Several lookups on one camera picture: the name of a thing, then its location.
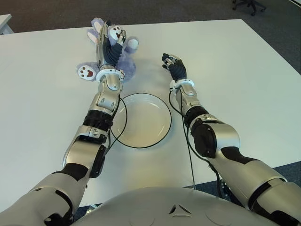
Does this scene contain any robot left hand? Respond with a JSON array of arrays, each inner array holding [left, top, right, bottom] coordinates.
[[95, 20, 127, 71]]

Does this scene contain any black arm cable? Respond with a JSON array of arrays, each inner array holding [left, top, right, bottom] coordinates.
[[168, 89, 196, 190], [104, 95, 128, 156]]

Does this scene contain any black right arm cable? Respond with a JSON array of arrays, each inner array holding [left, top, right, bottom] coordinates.
[[168, 89, 196, 190]]

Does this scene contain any black office chair base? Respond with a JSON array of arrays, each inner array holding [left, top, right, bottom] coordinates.
[[232, 0, 267, 16]]

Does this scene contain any white plate black rim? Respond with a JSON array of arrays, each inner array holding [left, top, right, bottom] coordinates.
[[110, 93, 172, 148]]

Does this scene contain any purple plush bunny doll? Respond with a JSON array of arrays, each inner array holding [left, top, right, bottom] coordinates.
[[75, 17, 140, 82]]

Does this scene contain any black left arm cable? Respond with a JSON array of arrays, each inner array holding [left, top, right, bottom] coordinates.
[[104, 95, 128, 156]]

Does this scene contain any silver robot torso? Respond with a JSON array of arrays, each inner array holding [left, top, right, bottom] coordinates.
[[70, 187, 278, 226]]

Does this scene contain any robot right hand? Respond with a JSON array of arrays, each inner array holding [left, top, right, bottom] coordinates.
[[161, 53, 188, 82]]

